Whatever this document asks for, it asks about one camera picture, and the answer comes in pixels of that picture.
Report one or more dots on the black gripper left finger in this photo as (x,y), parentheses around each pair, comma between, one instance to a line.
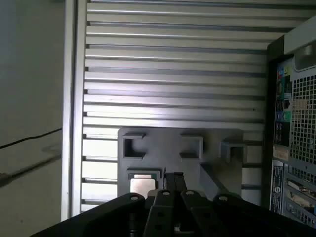
(163,212)

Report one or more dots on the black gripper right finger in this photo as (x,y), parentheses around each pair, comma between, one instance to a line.
(197,214)

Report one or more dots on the silver CPU with green edge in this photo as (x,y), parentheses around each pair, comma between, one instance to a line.
(142,184)

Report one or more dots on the grey plastic parts rack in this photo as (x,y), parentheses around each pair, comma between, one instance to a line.
(160,148)

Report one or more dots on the grey metal PC case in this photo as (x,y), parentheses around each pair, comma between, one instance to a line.
(303,123)

